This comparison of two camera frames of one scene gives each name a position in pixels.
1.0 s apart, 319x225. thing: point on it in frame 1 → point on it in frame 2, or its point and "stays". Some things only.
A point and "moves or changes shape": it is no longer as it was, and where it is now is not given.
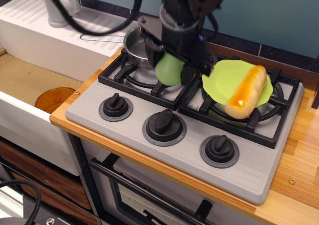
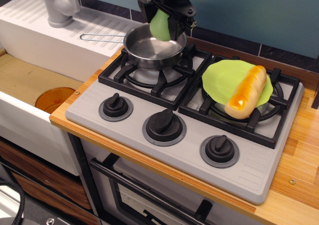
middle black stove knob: (164, 128) stays
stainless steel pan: (134, 44) stays
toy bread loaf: (243, 97) stays
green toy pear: (168, 70) moves or changes shape
